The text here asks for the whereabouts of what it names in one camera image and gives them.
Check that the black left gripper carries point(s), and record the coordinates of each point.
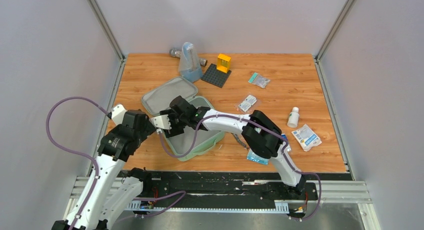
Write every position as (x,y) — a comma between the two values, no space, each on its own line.
(149,129)

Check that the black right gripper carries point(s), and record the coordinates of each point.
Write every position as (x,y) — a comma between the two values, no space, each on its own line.
(174,131)

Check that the mint green medicine kit case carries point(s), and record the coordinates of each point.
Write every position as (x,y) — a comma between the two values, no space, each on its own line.
(159,99)

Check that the white bottle green label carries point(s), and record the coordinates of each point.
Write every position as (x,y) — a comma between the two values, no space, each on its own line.
(293,118)

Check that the small blue white bottle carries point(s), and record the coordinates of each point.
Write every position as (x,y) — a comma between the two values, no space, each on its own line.
(288,147)

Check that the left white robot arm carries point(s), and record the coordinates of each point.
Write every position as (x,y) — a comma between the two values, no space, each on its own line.
(96,209)

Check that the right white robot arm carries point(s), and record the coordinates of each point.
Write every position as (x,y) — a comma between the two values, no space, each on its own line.
(261,134)

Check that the dark grey brick baseplate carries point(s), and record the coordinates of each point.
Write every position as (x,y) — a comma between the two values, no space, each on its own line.
(215,77)

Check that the glitter silver microphone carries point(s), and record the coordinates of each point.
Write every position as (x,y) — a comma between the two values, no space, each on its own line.
(176,53)

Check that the yellow toy window brick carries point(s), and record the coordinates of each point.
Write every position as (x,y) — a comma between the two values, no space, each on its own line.
(223,63)

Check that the clear bag of pads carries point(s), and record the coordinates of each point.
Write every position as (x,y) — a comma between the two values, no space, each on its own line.
(247,103)

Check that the blue mask package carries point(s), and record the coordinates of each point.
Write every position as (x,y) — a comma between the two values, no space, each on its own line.
(251,156)

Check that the teal header plastic packet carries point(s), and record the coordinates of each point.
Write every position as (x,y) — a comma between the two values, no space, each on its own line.
(259,80)

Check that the white blue cotton packet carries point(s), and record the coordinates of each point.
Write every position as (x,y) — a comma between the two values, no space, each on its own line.
(306,137)

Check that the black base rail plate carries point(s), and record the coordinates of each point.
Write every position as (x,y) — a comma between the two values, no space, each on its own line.
(225,190)

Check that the black handled scissors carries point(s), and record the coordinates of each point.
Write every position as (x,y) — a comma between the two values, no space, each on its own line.
(240,142)

